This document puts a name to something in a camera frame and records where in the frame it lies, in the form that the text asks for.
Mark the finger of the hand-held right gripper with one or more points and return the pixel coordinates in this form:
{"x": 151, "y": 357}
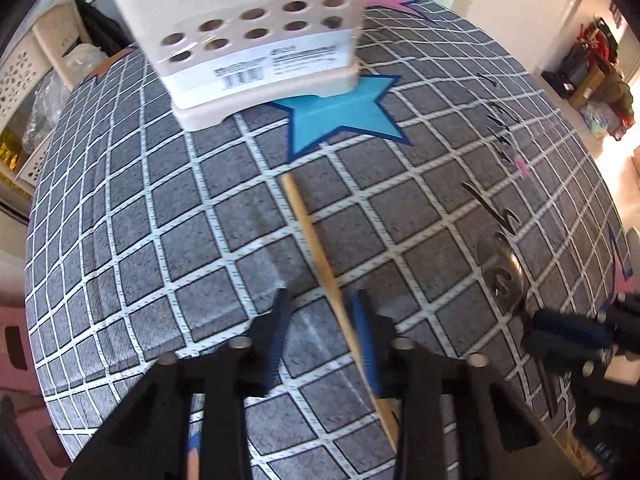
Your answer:
{"x": 565, "y": 329}
{"x": 575, "y": 364}

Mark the metal spoon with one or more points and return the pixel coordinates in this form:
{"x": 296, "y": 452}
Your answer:
{"x": 500, "y": 272}

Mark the white perforated basket rack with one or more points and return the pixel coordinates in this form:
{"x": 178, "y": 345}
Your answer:
{"x": 30, "y": 60}

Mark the pink plastic stool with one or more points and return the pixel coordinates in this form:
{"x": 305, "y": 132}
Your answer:
{"x": 20, "y": 360}

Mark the black bag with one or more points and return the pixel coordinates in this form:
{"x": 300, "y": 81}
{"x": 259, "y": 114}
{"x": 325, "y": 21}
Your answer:
{"x": 570, "y": 70}

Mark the red hanging item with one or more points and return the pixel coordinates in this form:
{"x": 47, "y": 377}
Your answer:
{"x": 597, "y": 37}

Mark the white perforated utensil holder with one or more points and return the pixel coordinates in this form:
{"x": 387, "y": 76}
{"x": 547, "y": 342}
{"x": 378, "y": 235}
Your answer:
{"x": 250, "y": 70}

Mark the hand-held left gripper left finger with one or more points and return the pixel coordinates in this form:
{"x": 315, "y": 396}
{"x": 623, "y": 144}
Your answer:
{"x": 277, "y": 340}

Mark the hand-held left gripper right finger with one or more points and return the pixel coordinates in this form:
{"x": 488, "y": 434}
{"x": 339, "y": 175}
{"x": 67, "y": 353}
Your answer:
{"x": 367, "y": 345}

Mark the cardboard box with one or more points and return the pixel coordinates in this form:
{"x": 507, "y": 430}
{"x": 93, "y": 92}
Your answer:
{"x": 592, "y": 87}

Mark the grey checked star-print cloth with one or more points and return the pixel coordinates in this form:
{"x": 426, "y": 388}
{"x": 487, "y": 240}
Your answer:
{"x": 175, "y": 210}

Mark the blue patterned chopstick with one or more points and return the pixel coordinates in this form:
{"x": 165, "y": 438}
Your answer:
{"x": 193, "y": 460}

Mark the bamboo chopstick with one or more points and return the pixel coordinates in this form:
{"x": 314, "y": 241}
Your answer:
{"x": 312, "y": 240}

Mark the yellow foil package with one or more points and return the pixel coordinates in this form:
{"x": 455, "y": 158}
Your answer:
{"x": 10, "y": 150}

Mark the clear plastic bag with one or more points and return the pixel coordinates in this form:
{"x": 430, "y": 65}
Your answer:
{"x": 47, "y": 102}

